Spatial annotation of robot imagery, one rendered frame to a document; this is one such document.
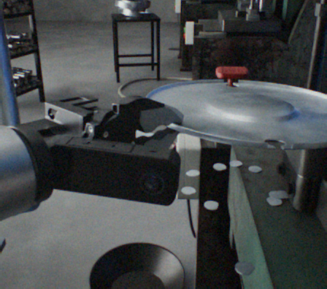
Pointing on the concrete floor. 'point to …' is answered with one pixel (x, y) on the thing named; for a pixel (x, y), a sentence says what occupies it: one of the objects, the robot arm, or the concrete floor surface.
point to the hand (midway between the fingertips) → (179, 123)
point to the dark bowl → (137, 268)
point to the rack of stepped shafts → (9, 0)
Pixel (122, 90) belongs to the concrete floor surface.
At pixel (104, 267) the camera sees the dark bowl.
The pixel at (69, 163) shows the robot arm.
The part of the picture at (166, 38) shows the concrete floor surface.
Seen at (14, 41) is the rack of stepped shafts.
